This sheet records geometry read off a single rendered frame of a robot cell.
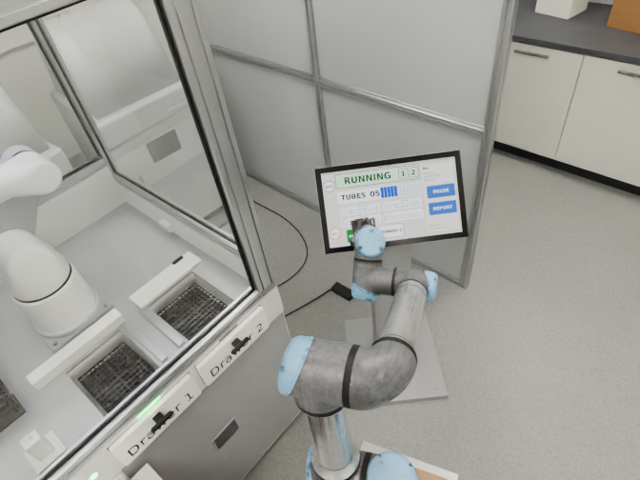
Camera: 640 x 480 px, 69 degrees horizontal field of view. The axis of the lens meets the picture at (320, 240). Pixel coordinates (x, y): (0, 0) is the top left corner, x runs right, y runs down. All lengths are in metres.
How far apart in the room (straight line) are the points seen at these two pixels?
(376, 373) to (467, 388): 1.65
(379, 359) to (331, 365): 0.09
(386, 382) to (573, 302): 2.14
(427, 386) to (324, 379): 1.59
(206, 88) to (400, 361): 0.74
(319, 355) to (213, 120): 0.63
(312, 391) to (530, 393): 1.76
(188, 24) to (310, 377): 0.76
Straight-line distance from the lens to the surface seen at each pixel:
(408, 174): 1.69
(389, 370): 0.86
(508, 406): 2.47
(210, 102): 1.17
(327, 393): 0.87
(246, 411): 1.94
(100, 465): 1.56
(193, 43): 1.12
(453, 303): 2.75
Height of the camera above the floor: 2.17
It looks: 44 degrees down
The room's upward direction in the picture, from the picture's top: 9 degrees counter-clockwise
